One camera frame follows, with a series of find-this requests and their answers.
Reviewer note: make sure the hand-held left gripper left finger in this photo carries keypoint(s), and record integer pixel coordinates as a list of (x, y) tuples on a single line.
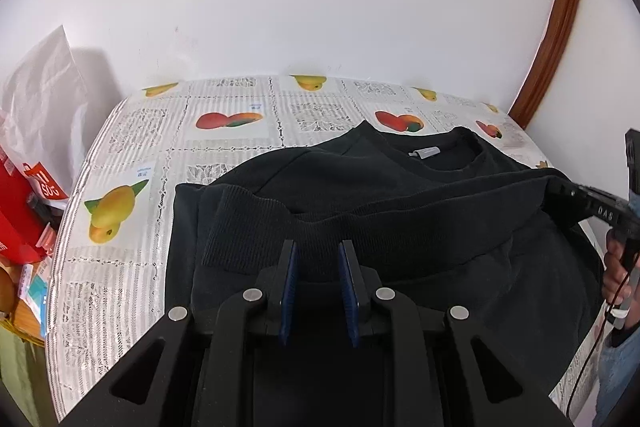
[(287, 292)]

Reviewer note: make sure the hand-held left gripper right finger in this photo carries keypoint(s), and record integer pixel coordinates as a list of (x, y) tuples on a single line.
[(350, 297)]

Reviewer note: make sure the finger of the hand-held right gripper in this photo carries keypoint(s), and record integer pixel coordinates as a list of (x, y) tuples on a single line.
[(562, 199)]

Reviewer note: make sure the black sweatshirt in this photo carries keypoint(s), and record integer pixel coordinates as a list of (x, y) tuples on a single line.
[(400, 217)]

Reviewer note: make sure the person's right hand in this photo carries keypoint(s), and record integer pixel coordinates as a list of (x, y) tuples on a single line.
[(614, 282)]

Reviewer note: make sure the person's blue jeans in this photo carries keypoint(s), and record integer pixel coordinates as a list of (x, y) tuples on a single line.
[(620, 372)]

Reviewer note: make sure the fruit print tablecloth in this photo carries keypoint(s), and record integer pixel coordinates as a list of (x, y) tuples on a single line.
[(125, 157)]

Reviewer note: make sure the pile of paper booklets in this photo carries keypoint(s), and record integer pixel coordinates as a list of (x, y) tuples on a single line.
[(36, 292)]

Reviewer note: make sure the red paper bag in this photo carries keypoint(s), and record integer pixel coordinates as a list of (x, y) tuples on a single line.
[(20, 237)]

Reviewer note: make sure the wooden furniture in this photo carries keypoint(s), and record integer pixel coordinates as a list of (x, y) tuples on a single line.
[(12, 302)]

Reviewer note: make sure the small red and white bag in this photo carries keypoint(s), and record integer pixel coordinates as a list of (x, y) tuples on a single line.
[(35, 179)]

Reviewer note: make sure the green cloth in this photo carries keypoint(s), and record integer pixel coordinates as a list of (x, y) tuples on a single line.
[(20, 382)]

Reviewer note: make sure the white plastic bag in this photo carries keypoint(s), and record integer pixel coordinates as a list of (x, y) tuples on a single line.
[(40, 97)]

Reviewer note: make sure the brown wooden door frame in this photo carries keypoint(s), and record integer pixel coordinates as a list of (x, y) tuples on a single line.
[(560, 32)]

